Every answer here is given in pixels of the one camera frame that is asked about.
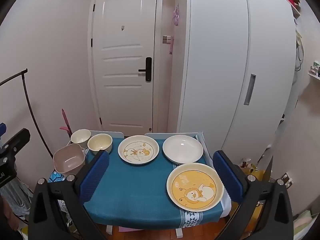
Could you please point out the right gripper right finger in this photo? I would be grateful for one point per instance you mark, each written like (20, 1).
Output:
(275, 220)

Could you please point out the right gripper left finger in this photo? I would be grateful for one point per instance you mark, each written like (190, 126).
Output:
(46, 220)

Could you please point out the beige square plastic bowl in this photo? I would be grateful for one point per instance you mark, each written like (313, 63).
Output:
(69, 160)

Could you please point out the yellow lion cartoon plate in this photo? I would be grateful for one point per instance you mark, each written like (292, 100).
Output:
(195, 187)

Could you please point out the cream bowl with duck print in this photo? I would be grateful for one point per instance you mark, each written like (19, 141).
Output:
(100, 142)

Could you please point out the plain white plate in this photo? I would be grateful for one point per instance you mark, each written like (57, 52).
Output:
(182, 149)

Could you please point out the white duck cartoon plate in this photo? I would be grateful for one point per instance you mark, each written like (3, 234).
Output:
(138, 149)

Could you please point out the pile of clothes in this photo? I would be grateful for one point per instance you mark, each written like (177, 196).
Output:
(19, 197)

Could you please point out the black curved rack pole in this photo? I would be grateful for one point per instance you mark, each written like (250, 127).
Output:
(22, 75)

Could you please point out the blue patterned tablecloth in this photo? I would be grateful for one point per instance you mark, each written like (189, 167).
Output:
(135, 196)

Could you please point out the white panel door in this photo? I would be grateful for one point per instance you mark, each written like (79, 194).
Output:
(122, 34)

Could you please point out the white wardrobe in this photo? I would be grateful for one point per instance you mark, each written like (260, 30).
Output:
(232, 74)

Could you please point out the black door handle lock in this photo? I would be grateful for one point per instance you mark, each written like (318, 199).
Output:
(147, 70)

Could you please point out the wall light switch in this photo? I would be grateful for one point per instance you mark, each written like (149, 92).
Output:
(166, 39)

